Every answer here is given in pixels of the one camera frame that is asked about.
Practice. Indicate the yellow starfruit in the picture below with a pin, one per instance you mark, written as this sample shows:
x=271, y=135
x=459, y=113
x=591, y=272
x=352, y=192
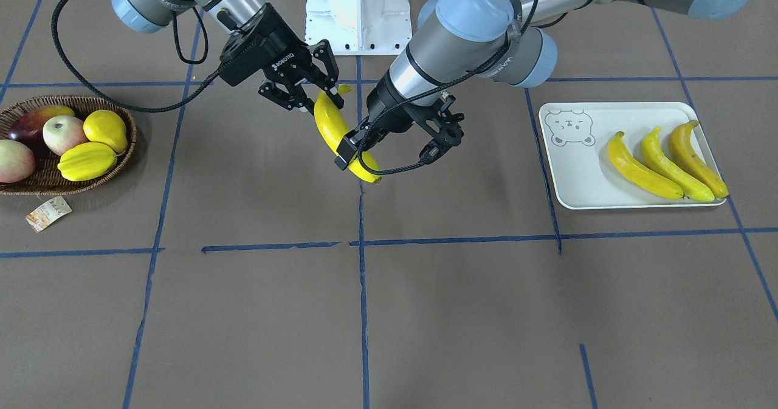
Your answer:
x=87, y=161

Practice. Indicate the pink peach apple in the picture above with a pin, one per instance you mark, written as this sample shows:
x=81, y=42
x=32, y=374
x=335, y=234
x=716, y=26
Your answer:
x=63, y=132

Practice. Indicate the yellow banana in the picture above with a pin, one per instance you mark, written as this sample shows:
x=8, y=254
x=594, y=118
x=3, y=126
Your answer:
x=333, y=128
x=637, y=173
x=683, y=155
x=657, y=161

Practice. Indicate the white bear tray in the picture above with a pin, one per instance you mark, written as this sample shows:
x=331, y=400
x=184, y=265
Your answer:
x=576, y=136

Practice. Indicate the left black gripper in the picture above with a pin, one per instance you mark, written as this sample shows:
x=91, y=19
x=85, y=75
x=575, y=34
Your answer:
x=385, y=106

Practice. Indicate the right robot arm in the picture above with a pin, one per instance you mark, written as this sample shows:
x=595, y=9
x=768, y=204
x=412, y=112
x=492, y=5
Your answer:
x=149, y=16

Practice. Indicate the yellow pear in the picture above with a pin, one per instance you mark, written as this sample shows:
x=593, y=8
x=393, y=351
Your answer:
x=105, y=126

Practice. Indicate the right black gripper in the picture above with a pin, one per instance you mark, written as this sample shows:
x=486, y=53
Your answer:
x=275, y=39

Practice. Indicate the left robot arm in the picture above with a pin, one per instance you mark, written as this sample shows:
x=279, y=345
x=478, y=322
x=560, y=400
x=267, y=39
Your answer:
x=459, y=39

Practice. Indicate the brown wicker basket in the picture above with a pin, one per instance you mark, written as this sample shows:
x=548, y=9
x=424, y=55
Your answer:
x=47, y=179

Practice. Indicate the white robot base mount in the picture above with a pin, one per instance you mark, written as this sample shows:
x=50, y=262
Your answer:
x=359, y=27

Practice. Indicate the red yellow apple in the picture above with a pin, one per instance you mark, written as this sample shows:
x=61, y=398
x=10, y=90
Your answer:
x=28, y=129

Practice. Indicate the paper tag label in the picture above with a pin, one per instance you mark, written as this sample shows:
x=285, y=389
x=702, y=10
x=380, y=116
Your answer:
x=48, y=213

